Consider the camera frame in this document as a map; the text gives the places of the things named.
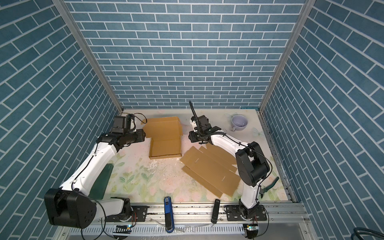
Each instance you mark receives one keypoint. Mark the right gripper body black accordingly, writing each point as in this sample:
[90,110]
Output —
[196,136]

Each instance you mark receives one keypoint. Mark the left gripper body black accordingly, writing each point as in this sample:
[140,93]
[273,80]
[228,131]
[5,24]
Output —
[134,136]

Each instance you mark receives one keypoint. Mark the cardboard box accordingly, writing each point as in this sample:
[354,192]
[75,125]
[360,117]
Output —
[165,134]

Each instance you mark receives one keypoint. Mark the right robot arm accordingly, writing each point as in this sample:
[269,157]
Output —
[253,166]

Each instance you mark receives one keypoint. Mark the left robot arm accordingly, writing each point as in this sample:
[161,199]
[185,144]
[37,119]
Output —
[70,205]

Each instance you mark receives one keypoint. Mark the lavender ceramic cup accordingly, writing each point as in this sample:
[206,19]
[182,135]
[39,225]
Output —
[238,123]

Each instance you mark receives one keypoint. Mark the dark green flat object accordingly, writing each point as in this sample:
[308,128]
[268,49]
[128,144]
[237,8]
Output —
[101,183]

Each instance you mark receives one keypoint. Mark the blue black handheld tool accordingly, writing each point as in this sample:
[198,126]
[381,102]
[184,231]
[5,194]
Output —
[169,218]

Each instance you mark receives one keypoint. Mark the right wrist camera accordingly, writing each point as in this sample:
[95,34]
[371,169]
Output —
[200,124]

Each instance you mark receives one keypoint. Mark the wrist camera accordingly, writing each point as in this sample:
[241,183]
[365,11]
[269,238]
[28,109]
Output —
[200,124]
[122,125]

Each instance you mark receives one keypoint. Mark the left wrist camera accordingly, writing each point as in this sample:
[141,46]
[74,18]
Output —
[122,125]

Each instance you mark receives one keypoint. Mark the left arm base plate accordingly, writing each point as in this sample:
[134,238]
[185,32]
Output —
[132,213]

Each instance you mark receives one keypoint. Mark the aluminium front rail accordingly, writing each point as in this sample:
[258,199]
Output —
[201,213]

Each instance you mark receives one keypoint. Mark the green handled pliers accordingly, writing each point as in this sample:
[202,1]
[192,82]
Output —
[270,186]

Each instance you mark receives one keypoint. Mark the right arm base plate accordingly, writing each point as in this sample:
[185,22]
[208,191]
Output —
[241,213]

